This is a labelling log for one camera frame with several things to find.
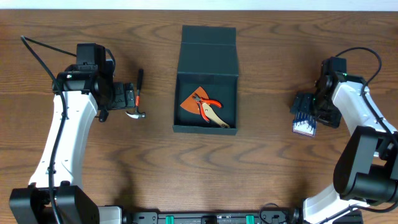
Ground blue precision screwdriver set case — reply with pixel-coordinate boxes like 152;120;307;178
292;111;317;137

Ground small claw hammer black handle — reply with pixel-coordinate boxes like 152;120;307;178
126;68;146;119

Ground red handled cutting pliers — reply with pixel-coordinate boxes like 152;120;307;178
192;93;223;123

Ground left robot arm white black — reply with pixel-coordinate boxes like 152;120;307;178
9;91;132;223

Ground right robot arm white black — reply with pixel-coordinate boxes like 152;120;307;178
292;72;397;223

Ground dark green open box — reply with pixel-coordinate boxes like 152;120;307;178
172;25;239;135

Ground orange scraper wooden handle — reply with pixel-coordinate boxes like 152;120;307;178
180;86;230;128

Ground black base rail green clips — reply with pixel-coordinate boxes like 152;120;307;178
121;203;307;224

